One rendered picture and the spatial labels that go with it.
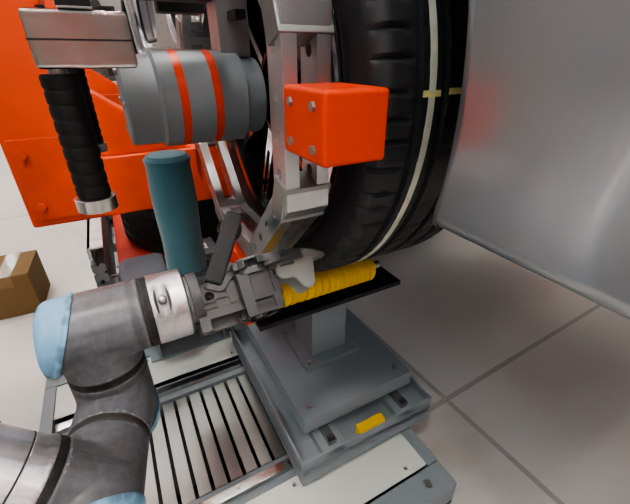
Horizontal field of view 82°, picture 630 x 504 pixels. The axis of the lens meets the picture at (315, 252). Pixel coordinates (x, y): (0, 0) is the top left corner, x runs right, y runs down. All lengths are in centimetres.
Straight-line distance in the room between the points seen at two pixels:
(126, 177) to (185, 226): 36
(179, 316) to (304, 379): 51
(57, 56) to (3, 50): 64
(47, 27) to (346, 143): 30
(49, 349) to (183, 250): 41
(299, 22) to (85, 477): 49
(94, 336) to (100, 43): 30
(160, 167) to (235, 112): 21
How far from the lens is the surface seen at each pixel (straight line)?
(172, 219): 80
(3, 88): 111
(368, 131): 38
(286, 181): 45
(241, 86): 62
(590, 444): 132
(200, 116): 61
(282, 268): 53
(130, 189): 114
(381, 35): 43
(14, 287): 181
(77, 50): 46
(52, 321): 49
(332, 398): 89
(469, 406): 125
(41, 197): 114
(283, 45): 43
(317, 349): 96
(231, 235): 54
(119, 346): 49
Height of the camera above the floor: 91
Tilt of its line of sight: 28 degrees down
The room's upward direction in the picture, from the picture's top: straight up
